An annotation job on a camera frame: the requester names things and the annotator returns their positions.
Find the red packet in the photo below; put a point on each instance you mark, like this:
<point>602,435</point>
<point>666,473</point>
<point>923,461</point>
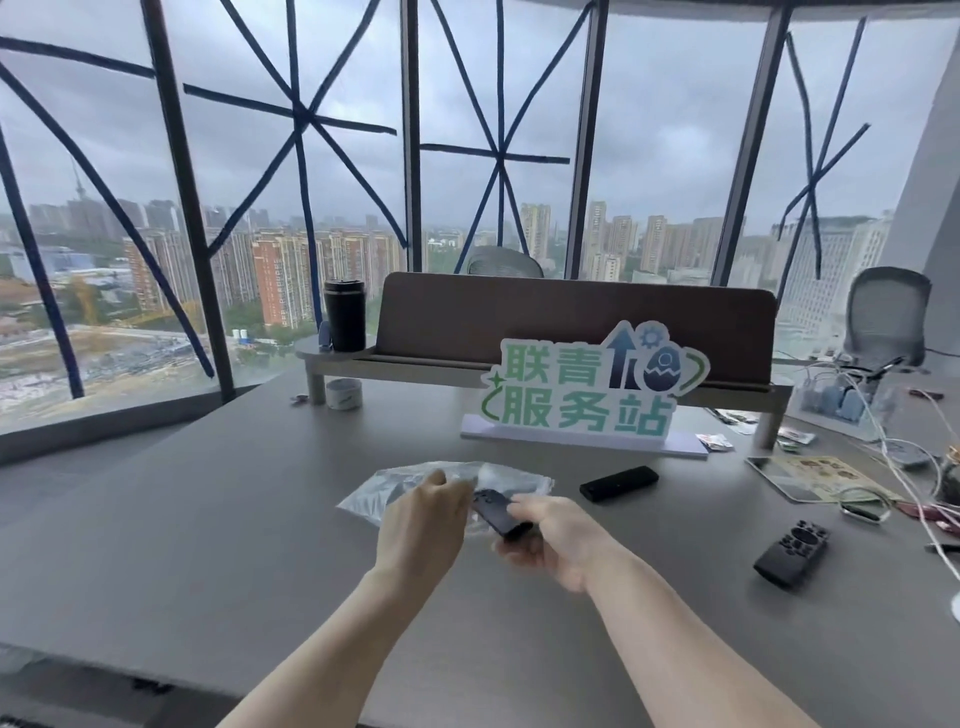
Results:
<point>934,516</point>

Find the dark window post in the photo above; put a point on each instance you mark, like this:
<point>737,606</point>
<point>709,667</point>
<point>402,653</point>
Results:
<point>750,142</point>
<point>585,142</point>
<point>412,135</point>

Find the person's right thumb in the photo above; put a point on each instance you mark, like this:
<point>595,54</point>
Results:
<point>534,508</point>

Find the person's left hand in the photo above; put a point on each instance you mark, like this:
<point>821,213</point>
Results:
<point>420,532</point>

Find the person's right forearm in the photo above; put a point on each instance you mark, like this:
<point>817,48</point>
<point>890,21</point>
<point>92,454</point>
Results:
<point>690,645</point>

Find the green and white cutout sign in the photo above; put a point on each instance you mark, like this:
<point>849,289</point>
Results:
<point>585,390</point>

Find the clear plastic bag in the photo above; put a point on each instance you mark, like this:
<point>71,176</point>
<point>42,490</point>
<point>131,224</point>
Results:
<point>390,491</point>

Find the brown desk divider panel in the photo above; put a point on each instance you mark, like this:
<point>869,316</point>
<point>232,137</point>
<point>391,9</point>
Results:
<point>450,315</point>

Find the grey desk riser shelf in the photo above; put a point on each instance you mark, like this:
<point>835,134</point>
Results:
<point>420,367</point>

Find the white tape roll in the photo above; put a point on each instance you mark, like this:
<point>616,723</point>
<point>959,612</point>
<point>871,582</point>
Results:
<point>343,395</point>

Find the grey round puck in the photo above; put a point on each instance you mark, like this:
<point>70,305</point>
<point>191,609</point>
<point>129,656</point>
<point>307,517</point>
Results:
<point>911,456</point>

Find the person's left forearm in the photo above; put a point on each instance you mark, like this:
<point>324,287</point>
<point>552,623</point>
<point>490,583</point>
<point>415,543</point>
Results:
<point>322,652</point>

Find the small dark snack packet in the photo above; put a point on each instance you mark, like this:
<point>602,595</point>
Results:
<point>735,420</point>

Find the person's right hand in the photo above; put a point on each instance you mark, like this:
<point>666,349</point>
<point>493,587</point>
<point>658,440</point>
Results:
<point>577,547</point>

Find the slim black remote control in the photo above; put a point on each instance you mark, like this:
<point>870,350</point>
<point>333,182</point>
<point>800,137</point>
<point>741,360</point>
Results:
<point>619,484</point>

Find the black remote cover with holes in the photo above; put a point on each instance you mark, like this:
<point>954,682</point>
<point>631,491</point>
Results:
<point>787,559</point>

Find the blue tape star on glass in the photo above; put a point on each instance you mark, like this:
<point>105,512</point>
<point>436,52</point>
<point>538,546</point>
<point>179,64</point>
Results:
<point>811,180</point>
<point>499,155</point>
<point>300,118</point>
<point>45,120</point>

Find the white power strip with chargers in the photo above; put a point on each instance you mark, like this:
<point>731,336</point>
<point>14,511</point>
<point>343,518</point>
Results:
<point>840,405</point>

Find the person's left fingers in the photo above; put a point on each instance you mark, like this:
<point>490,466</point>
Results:
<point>452,495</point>

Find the grey mesh office chair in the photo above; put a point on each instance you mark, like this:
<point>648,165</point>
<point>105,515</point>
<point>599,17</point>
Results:
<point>502,262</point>
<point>885,315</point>

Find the black tumbler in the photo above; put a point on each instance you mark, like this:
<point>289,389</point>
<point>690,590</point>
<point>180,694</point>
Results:
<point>344,319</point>

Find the white sign base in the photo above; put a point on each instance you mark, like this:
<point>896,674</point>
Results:
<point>487,431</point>

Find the small blue bottle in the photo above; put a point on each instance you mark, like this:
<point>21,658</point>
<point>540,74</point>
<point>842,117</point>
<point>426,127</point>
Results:
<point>325,337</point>

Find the small white snack packet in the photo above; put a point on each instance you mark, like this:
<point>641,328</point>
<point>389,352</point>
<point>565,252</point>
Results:
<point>712,442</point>

